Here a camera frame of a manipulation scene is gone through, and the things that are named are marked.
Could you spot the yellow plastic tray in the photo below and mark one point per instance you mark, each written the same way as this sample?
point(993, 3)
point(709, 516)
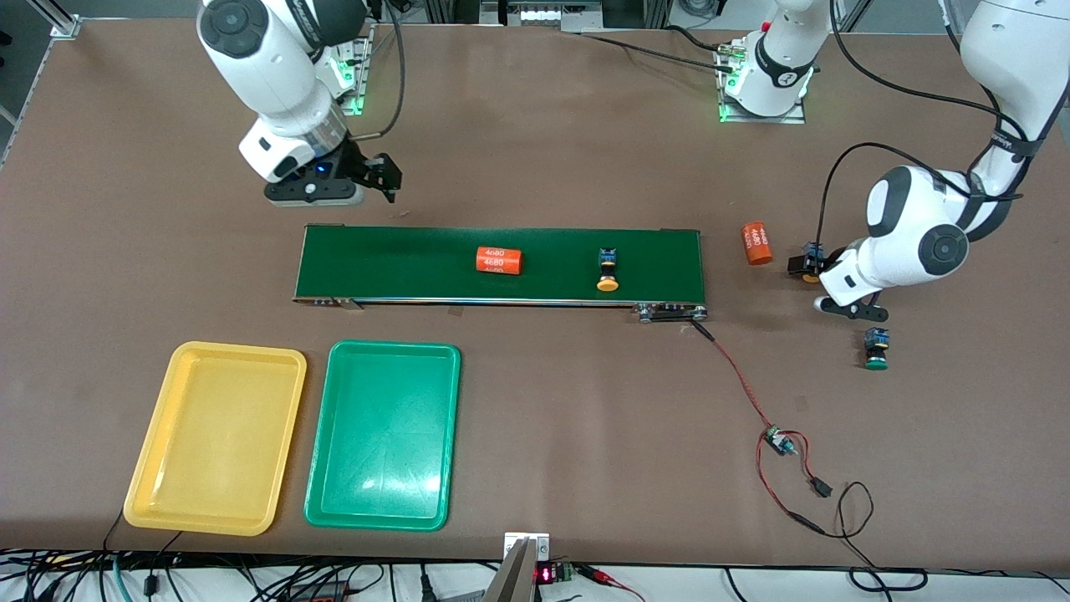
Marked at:
point(217, 435)

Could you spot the white power strip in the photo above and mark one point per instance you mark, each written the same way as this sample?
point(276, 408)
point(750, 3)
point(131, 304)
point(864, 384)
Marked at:
point(543, 15)

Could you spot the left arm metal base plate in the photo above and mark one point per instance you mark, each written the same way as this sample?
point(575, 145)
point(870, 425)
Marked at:
point(765, 119)

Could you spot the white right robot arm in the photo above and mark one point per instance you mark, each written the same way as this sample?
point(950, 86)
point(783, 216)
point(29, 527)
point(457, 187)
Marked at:
point(267, 58)

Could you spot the green plastic tray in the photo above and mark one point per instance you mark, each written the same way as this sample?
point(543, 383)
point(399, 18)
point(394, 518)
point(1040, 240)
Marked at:
point(384, 435)

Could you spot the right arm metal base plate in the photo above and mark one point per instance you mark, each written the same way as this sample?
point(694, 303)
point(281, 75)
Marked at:
point(364, 84)

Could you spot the small speed controller board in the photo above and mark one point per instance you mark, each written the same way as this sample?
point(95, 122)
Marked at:
point(778, 441)

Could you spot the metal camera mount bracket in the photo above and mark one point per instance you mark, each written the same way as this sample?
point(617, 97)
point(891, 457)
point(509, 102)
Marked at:
point(518, 568)

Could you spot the yellow-capped push button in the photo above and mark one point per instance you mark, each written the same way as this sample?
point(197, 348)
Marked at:
point(608, 269)
point(809, 248)

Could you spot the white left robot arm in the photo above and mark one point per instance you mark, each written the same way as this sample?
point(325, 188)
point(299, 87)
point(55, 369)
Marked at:
point(911, 226)

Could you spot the red alligator clip lead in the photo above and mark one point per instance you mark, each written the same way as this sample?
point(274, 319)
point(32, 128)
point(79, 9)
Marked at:
point(610, 581)

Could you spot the red LED display module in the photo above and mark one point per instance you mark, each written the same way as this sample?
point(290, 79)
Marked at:
point(547, 574)

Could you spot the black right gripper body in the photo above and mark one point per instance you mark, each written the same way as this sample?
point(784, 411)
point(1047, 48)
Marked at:
point(358, 166)

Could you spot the small black plug connector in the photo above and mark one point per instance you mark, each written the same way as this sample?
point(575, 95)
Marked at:
point(822, 487)

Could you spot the green conveyor belt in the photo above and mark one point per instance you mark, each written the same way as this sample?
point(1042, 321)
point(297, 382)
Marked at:
point(401, 263)

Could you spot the green-capped push button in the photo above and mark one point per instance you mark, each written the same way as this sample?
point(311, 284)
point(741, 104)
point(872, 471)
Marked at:
point(876, 348)

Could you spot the red black power lead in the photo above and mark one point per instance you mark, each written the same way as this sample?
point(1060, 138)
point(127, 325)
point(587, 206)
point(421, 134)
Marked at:
point(762, 477)

